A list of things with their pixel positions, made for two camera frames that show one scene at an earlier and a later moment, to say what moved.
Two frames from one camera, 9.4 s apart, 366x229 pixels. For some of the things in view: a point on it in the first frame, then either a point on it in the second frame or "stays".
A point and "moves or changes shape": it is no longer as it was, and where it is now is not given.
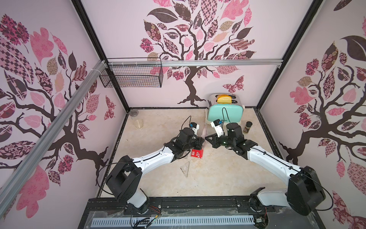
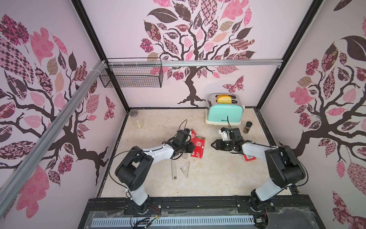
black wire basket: x=133 y=77 stays
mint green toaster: x=228 y=112 stays
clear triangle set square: x=185 y=169 stays
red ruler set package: x=204 y=132 moves or changes shape
